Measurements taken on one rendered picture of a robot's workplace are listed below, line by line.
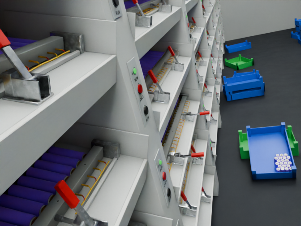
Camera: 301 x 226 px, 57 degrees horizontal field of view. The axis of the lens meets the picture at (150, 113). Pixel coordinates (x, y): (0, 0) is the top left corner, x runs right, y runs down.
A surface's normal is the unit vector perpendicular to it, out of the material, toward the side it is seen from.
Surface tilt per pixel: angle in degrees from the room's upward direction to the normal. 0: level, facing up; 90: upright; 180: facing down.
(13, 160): 108
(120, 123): 90
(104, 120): 90
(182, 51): 90
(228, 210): 0
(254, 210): 0
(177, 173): 18
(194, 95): 90
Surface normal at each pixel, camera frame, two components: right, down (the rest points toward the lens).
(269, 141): -0.31, -0.69
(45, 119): 0.97, 0.16
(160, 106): 0.05, -0.89
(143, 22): -0.24, 0.44
